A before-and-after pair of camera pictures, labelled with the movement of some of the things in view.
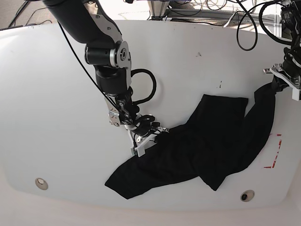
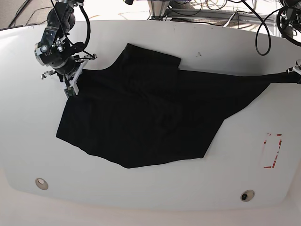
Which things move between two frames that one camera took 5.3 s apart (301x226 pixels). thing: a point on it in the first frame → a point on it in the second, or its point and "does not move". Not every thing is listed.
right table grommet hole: [247, 196] does not move
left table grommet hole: [41, 183] does not move
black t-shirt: [217, 140] → [145, 110]
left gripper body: [143, 133] → [69, 70]
